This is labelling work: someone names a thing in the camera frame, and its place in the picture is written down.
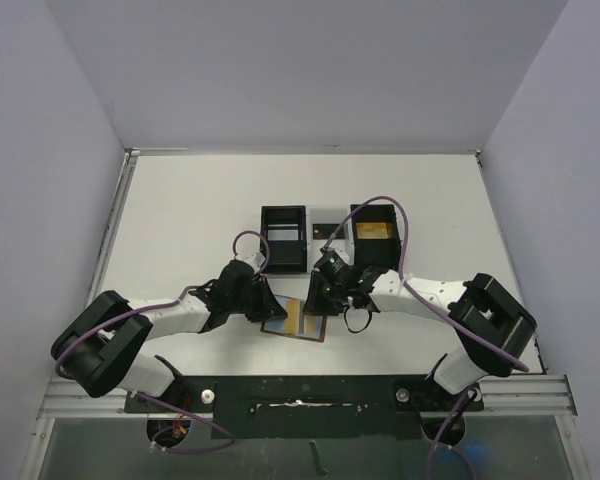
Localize gold card with stripe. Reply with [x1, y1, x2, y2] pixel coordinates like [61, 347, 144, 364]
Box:
[284, 298, 304, 335]

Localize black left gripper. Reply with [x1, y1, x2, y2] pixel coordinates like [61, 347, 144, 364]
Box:
[228, 275, 286, 323]

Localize black white card sorting tray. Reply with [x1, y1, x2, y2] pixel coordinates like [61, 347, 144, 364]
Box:
[260, 203, 402, 275]

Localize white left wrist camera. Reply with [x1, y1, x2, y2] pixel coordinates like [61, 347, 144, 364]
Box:
[246, 252, 267, 270]

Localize silver card in tray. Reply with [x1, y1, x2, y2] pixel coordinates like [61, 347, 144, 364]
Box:
[266, 225, 301, 241]

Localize aluminium frame rail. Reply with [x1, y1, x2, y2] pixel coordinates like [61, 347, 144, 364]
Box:
[468, 374, 578, 416]

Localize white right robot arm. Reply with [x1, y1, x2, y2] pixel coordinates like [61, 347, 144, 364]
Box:
[304, 250, 537, 409]

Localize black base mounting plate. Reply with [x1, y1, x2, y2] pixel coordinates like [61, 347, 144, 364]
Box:
[124, 373, 484, 441]

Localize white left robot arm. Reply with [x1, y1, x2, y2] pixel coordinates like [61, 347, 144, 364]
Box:
[51, 259, 287, 411]

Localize gold card in tray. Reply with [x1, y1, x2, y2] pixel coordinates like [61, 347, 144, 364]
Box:
[356, 222, 393, 240]

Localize brown leather card holder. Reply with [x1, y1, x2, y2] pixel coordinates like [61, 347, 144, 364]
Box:
[260, 295, 327, 343]

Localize black card in tray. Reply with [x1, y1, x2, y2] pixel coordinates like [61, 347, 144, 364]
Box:
[312, 223, 345, 240]

